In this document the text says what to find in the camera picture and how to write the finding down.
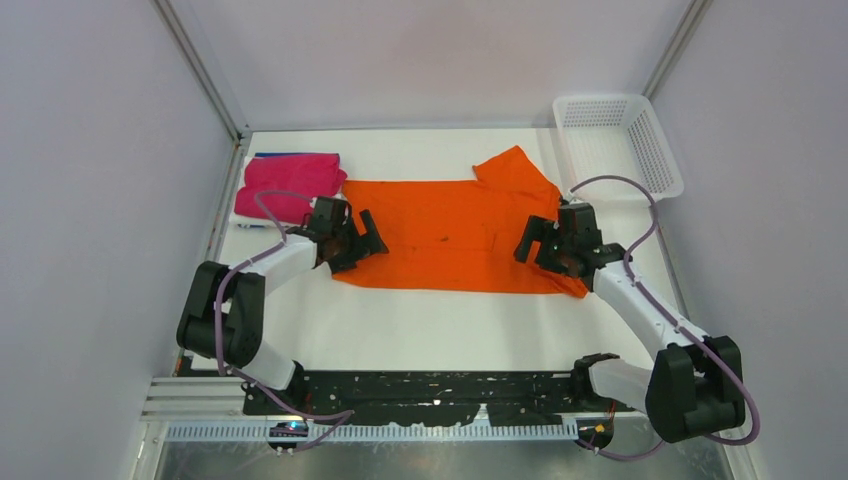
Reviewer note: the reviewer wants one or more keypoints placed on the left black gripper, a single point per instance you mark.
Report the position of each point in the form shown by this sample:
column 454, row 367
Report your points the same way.
column 360, row 251

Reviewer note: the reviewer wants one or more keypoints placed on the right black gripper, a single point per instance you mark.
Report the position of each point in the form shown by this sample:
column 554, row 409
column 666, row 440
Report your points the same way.
column 534, row 232

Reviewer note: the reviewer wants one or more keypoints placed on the orange t shirt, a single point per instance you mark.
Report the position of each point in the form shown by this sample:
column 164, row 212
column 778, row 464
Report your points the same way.
column 459, row 235

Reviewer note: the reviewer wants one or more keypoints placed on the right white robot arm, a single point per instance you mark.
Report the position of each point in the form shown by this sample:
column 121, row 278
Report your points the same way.
column 695, row 385

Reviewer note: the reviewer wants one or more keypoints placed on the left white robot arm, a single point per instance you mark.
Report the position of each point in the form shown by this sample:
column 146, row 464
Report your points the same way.
column 224, row 315

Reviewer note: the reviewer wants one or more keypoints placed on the folded pink t shirt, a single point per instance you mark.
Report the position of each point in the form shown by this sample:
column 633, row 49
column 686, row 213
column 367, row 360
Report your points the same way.
column 291, row 182

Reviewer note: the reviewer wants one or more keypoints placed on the white plastic basket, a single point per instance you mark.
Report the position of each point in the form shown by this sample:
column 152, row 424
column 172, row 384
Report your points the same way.
column 615, row 134

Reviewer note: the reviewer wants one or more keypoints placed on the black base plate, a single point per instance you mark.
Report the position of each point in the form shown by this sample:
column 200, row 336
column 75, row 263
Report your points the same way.
column 430, row 398

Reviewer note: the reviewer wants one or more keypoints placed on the white slotted cable duct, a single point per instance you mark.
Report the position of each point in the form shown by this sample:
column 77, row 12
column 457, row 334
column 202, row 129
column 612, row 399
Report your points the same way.
column 299, row 432

